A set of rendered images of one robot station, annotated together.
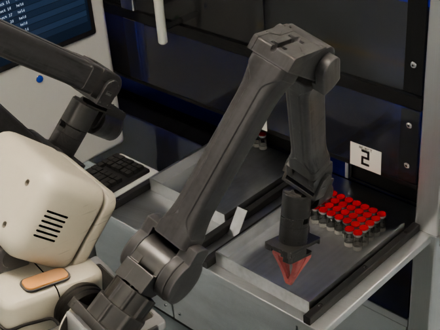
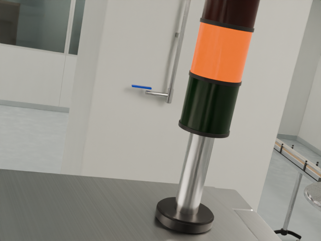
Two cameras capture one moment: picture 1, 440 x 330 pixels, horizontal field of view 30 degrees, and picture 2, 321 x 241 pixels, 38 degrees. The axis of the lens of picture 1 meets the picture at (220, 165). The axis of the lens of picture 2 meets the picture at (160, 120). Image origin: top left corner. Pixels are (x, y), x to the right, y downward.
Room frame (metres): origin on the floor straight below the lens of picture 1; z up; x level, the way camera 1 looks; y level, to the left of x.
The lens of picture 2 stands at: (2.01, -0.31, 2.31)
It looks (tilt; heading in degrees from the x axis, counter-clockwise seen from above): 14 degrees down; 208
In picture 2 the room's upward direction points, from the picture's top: 11 degrees clockwise
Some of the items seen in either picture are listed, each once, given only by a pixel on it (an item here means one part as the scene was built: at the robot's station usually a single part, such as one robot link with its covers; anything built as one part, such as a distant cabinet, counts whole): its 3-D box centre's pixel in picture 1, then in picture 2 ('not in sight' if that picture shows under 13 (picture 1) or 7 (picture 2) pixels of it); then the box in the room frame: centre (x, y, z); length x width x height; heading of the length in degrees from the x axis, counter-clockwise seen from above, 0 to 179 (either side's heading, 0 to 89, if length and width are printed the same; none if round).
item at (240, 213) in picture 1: (222, 232); not in sight; (1.50, 0.01, 0.91); 0.14 x 0.03 x 0.06; 134
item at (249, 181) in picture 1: (233, 171); not in sight; (1.78, -0.03, 0.90); 0.34 x 0.26 x 0.04; 134
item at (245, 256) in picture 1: (310, 243); not in sight; (1.45, -0.19, 0.90); 0.34 x 0.26 x 0.04; 134
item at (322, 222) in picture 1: (334, 222); not in sight; (1.51, -0.25, 0.90); 0.18 x 0.02 x 0.05; 44
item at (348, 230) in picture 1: (349, 236); not in sight; (1.46, -0.27, 0.90); 0.02 x 0.02 x 0.05
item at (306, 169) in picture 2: not in sight; (249, 124); (-3.97, -2.11, 0.92); 3.60 x 0.15 x 0.16; 44
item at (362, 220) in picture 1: (340, 218); not in sight; (1.53, -0.27, 0.90); 0.18 x 0.02 x 0.05; 44
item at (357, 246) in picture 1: (357, 240); not in sight; (1.44, -0.29, 0.90); 0.02 x 0.02 x 0.05
